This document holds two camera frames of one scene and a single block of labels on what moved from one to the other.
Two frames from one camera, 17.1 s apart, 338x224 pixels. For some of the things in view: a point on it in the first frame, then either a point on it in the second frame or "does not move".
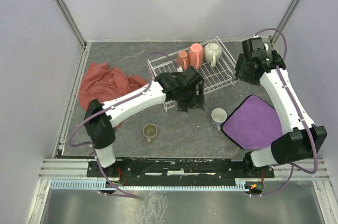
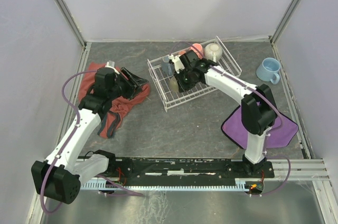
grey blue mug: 218,116 to 167,66
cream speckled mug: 213,52 does not move
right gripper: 240,66 to 180,80
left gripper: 190,98 to 128,82
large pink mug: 196,55 does not move
